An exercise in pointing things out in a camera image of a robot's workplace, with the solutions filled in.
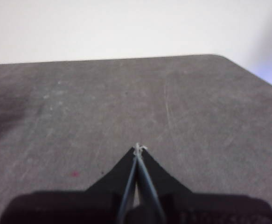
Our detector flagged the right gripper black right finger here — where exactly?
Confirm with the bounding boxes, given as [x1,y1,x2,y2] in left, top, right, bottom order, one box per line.
[128,148,272,224]

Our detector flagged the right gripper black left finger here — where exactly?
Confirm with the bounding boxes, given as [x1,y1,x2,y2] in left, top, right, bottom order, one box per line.
[0,147,139,224]

